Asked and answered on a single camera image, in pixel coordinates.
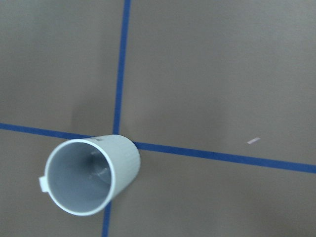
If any white mug dark interior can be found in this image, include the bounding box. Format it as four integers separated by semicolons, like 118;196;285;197
39;135;141;216

